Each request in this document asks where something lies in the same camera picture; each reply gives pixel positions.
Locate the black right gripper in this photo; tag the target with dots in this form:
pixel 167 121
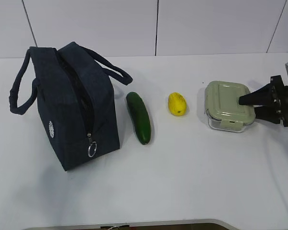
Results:
pixel 263 97

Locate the glass container green lid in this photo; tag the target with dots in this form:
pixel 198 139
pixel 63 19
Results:
pixel 222 106

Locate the yellow lemon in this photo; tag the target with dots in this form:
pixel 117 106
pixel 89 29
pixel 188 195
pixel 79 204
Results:
pixel 177 104

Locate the green cucumber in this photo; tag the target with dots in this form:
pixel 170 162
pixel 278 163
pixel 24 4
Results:
pixel 139 116

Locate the navy blue lunch bag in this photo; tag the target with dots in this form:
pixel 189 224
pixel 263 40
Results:
pixel 75 99

